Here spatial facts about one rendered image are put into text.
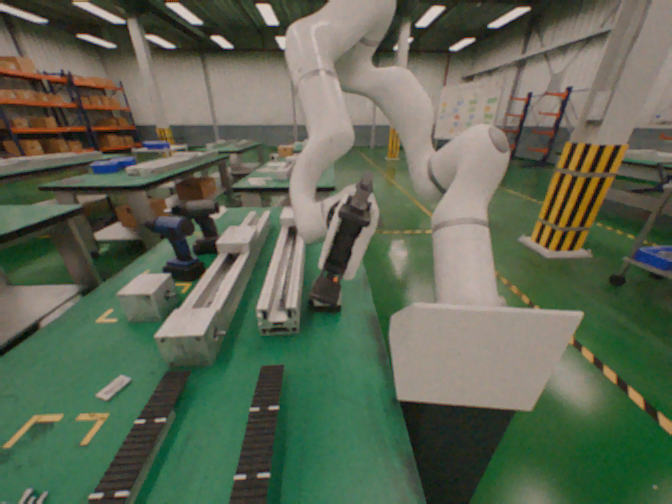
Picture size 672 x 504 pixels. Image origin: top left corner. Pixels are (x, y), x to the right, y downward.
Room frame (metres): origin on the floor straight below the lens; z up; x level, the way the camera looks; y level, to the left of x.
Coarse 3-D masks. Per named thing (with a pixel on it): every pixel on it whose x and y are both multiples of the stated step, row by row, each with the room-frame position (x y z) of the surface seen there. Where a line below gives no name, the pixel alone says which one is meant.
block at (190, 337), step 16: (176, 320) 0.46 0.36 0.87; (192, 320) 0.46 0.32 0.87; (208, 320) 0.46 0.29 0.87; (160, 336) 0.41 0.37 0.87; (176, 336) 0.41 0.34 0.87; (192, 336) 0.41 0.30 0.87; (208, 336) 0.43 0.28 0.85; (224, 336) 0.50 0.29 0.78; (176, 352) 0.41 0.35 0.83; (192, 352) 0.41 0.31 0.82; (208, 352) 0.41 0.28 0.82
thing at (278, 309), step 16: (288, 240) 1.02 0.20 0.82; (288, 256) 0.84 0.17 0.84; (304, 256) 0.92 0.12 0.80; (272, 272) 0.68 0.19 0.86; (288, 272) 0.73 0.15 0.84; (272, 288) 0.60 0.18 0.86; (288, 288) 0.66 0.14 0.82; (272, 304) 0.57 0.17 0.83; (288, 304) 0.53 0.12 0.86; (272, 320) 0.51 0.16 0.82; (288, 320) 0.51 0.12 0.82
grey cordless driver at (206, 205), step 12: (180, 204) 0.98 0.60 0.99; (192, 204) 0.98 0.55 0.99; (204, 204) 0.99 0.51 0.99; (216, 204) 1.01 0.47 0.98; (192, 216) 0.98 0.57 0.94; (204, 216) 0.99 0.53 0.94; (204, 228) 0.99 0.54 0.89; (216, 228) 1.01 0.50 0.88; (204, 240) 0.98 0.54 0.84; (216, 240) 0.99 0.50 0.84; (204, 252) 0.97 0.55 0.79; (216, 252) 0.98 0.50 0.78
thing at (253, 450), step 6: (246, 444) 0.23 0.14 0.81; (252, 444) 0.23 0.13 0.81; (258, 444) 0.23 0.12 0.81; (264, 444) 0.23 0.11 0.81; (270, 444) 0.23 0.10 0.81; (246, 450) 0.23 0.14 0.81; (252, 450) 0.23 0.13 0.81; (258, 450) 0.23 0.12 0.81; (264, 450) 0.22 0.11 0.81; (270, 450) 0.22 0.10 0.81; (240, 456) 0.22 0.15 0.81; (246, 456) 0.22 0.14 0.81; (252, 456) 0.22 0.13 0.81; (258, 456) 0.22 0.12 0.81; (264, 456) 0.22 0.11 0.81
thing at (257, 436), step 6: (246, 432) 0.25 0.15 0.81; (252, 432) 0.25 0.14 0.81; (258, 432) 0.25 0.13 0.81; (264, 432) 0.25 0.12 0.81; (270, 432) 0.25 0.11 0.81; (246, 438) 0.24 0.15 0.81; (252, 438) 0.24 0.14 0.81; (258, 438) 0.24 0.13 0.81; (264, 438) 0.24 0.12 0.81; (270, 438) 0.24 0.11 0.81
